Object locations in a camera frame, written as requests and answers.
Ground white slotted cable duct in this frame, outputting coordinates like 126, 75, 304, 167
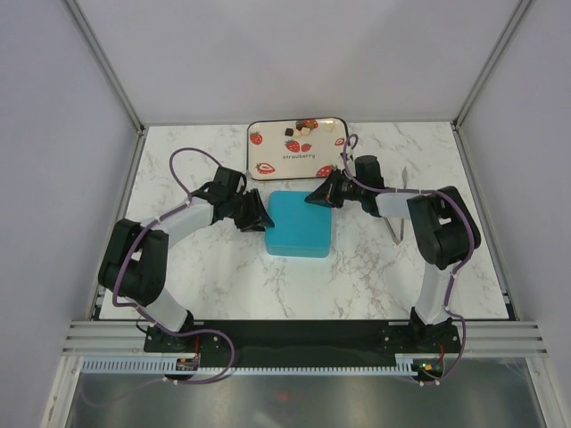
81, 356, 418, 376

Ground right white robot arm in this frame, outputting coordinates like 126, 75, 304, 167
305, 155, 481, 352

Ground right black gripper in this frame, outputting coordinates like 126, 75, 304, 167
305, 169, 365, 209

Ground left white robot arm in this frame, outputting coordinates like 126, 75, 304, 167
98, 167, 275, 351

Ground strawberry print tray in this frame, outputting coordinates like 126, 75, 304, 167
246, 117, 349, 181

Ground metal tongs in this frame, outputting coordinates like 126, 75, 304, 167
381, 192, 410, 246

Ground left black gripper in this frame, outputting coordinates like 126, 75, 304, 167
227, 190, 274, 234

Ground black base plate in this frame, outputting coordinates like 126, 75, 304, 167
144, 320, 460, 367

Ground teal tin lid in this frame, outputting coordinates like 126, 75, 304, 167
265, 191, 333, 240

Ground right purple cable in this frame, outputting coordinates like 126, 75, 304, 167
339, 133, 474, 388

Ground teal tin box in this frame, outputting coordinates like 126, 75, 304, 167
264, 233, 332, 259

